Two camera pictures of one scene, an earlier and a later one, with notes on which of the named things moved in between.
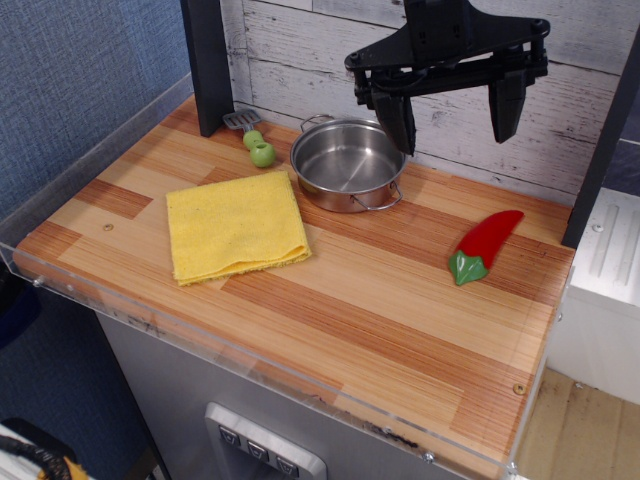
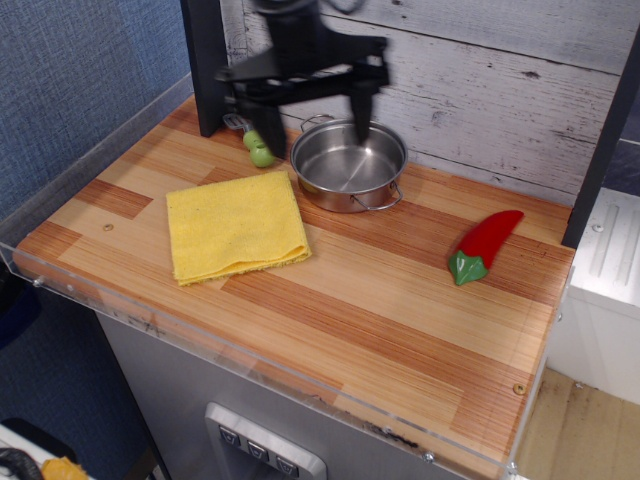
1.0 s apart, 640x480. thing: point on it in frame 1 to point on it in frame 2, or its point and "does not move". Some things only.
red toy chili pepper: x=481 y=244 does not move
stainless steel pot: x=346 y=165 does not move
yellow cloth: x=234 y=228 does not move
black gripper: x=445 y=46 to x=305 y=60
